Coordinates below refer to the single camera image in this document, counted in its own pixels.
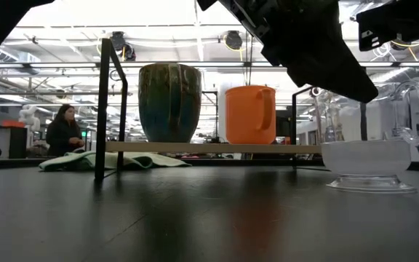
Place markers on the light green cloth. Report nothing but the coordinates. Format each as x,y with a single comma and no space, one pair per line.
140,160

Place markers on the clear glass footed mug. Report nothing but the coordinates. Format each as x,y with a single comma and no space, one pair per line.
366,160

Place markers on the black white cabinet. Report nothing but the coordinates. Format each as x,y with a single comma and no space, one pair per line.
18,142

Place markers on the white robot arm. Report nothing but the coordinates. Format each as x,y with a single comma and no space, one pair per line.
29,116

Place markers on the orange flat bin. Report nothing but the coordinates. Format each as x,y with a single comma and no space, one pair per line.
13,124

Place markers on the teal brown glazed ceramic mug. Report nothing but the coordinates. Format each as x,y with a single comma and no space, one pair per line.
169,109

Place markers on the orange plastic mug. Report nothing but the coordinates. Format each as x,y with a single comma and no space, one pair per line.
246,116

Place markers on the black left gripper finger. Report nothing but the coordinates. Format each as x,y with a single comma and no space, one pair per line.
322,62

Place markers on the wooden shelf with black frame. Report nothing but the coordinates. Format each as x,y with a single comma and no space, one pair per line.
213,147

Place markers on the person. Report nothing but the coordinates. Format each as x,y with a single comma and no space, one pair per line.
62,138

